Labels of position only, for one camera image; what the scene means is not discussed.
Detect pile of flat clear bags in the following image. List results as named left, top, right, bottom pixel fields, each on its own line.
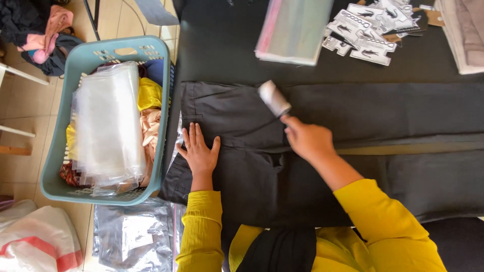
left=254, top=0, right=335, bottom=67

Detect white furniture frame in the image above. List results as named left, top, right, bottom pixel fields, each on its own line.
left=0, top=62, right=50, bottom=139

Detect stack of folded pale fabric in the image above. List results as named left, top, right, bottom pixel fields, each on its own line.
left=434, top=0, right=484, bottom=75

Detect heap of dark and pink clothes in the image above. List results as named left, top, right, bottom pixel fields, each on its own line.
left=0, top=0, right=85, bottom=78

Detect black scarf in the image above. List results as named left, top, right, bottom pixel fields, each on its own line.
left=235, top=226, right=317, bottom=272

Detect yellow garment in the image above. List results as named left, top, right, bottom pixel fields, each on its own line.
left=137, top=77, right=163, bottom=112

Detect person's right hand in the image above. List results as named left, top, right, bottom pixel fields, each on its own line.
left=280, top=114, right=338, bottom=164

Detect stack of clear plastic bags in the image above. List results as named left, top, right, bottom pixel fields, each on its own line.
left=71, top=61, right=147, bottom=197

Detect blue garment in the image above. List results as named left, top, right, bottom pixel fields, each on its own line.
left=144, top=58, right=165, bottom=87

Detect wooden bar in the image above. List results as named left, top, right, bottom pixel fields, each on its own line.
left=0, top=145, right=33, bottom=156

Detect clear bag under trousers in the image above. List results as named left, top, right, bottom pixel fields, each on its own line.
left=166, top=112, right=185, bottom=172

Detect peach garment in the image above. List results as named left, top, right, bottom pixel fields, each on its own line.
left=139, top=108, right=163, bottom=188

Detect teal plastic laundry basket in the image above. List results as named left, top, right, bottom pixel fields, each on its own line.
left=40, top=35, right=172, bottom=206

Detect black trousers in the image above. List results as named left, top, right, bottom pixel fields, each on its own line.
left=158, top=80, right=484, bottom=228

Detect person's left hand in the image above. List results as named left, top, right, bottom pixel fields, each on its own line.
left=176, top=122, right=222, bottom=177

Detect black table cloth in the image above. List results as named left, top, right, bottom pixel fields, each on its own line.
left=162, top=0, right=484, bottom=272

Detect pile of white printed tags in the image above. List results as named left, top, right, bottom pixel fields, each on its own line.
left=321, top=0, right=430, bottom=67

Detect black cable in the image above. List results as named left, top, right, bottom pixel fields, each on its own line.
left=83, top=0, right=101, bottom=42

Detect brown card tag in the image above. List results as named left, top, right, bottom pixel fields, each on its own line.
left=423, top=9, right=446, bottom=27

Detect yellow long-sleeved top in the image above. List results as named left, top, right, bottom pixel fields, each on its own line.
left=175, top=178, right=448, bottom=272

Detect red patterned cloth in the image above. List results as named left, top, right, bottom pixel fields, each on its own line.
left=58, top=160, right=93, bottom=188

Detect white sack with red stripe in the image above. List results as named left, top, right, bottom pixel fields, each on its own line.
left=0, top=199, right=84, bottom=272

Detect grey plastic sheet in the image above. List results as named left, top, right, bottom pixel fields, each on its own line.
left=134, top=0, right=180, bottom=26

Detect white lint roller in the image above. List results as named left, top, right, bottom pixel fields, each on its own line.
left=258, top=80, right=293, bottom=119

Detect bagged grey garment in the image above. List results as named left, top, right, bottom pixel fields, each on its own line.
left=92, top=198, right=187, bottom=272

